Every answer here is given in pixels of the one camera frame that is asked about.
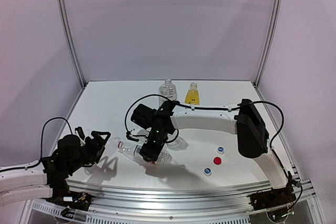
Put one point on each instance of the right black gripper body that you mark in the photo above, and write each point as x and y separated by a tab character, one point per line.
150	155

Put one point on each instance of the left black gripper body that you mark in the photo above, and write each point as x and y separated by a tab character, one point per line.
92	148

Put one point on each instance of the clear plastic bottle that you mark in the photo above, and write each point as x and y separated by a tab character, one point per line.
175	142

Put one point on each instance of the blue white bottle cap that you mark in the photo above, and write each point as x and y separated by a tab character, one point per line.
220	150
207	171

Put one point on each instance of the fruit tea bottle white label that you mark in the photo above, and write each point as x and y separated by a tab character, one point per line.
168	90

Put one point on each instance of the yellow drink bottle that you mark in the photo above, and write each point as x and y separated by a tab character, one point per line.
192	96

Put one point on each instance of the red bottle cap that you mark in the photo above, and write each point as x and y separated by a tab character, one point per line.
217	160

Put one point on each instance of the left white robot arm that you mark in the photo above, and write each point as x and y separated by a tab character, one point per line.
47	178

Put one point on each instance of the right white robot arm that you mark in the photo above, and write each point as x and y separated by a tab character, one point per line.
242	120

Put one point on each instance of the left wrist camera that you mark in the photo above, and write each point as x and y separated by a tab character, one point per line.
80	133

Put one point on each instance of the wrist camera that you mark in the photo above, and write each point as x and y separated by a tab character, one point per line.
136	137
80	133

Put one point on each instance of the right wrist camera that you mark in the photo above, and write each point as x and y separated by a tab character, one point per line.
136	137

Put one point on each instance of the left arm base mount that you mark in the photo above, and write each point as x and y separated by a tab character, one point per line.
69	200

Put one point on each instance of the front aluminium rail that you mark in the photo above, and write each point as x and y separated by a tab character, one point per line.
128	205

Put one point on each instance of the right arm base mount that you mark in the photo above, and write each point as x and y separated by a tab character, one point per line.
278	203

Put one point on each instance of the left aluminium frame post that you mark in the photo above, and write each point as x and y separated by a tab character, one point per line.
70	43

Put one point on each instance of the aluminium frame post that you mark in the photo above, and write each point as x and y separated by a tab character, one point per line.
70	43
268	42

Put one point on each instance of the right aluminium frame post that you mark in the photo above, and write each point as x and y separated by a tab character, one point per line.
268	42

